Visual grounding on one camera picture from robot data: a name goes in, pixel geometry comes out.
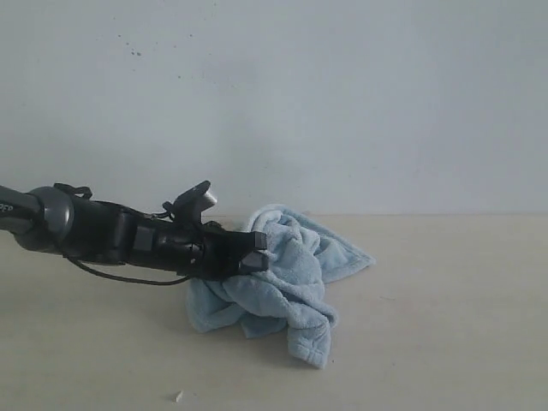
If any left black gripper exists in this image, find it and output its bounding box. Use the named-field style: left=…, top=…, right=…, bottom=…
left=149, top=224, right=269, bottom=281

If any light blue towel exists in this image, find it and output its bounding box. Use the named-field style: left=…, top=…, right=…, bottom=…
left=186, top=204, right=375, bottom=369

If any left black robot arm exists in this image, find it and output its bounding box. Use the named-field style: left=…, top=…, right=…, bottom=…
left=1, top=181, right=269, bottom=284

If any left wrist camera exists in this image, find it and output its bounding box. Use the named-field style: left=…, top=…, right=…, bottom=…
left=163, top=180, right=217, bottom=223

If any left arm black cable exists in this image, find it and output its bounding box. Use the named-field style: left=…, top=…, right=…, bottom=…
left=53, top=182, right=192, bottom=286

